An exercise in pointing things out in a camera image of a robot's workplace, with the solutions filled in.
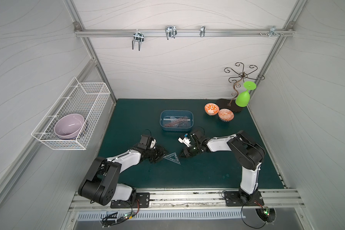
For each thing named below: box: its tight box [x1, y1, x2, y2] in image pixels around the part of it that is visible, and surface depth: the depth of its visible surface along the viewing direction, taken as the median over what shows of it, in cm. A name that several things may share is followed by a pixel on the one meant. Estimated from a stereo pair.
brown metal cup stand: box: [216, 62, 265, 113], surface depth 97 cm
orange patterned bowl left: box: [204, 102, 220, 116], surface depth 113 cm
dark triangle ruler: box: [177, 120, 192, 128], surface depth 106 cm
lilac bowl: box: [54, 113, 85, 140], surface depth 61 cm
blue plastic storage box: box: [159, 109, 195, 132], surface depth 106 cm
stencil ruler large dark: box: [163, 116, 189, 127], surface depth 107 cm
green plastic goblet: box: [235, 80, 257, 108], surface depth 92 cm
